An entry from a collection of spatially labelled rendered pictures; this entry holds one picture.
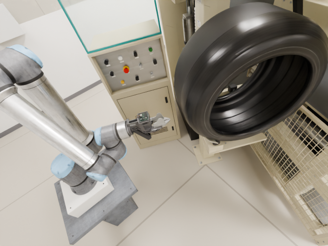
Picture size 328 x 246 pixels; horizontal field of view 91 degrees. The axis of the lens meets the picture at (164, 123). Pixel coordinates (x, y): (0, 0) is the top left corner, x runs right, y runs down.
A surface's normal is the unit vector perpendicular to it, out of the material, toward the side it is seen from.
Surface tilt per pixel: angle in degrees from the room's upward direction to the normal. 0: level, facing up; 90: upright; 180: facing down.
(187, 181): 0
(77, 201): 4
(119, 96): 90
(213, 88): 84
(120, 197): 0
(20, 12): 90
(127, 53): 90
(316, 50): 82
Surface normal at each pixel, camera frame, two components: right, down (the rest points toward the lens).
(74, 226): -0.19, -0.64
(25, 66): 0.90, 0.22
